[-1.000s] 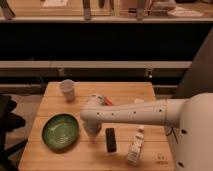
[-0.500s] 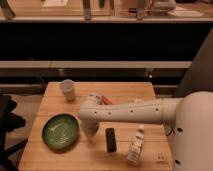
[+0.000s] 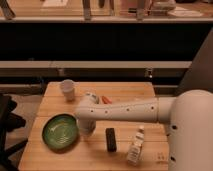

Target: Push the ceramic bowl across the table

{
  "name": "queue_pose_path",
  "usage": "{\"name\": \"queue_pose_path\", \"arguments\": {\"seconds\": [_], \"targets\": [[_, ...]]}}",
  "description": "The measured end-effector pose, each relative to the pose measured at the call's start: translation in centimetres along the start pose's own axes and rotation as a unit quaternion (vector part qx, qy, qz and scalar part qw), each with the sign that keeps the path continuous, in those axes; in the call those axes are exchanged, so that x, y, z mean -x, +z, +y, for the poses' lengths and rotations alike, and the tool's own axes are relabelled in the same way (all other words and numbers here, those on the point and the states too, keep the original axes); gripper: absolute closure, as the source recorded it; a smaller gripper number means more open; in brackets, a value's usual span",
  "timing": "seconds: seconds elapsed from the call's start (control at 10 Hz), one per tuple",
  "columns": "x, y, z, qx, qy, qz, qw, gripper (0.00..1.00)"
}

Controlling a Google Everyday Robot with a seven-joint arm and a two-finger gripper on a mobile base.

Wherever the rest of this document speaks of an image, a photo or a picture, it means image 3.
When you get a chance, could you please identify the green ceramic bowl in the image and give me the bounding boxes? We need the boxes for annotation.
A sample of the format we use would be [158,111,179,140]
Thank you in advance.
[42,114,79,150]

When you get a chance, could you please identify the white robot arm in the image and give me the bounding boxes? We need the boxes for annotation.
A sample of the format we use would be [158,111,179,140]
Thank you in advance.
[75,90,213,171]

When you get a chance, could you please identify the orange carrot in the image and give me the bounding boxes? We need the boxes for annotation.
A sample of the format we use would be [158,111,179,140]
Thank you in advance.
[102,96,112,104]

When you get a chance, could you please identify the white paper cup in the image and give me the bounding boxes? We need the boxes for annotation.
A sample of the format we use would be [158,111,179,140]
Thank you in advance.
[60,79,75,101]

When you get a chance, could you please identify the black rectangular remote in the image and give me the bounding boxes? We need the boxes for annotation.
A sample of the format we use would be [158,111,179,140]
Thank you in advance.
[105,128,117,152]

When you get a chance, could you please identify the white plastic bottle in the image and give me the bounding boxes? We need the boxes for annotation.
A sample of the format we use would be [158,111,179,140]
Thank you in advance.
[126,125,144,166]

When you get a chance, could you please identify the black office chair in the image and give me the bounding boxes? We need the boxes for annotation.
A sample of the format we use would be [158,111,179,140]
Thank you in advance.
[0,95,28,171]

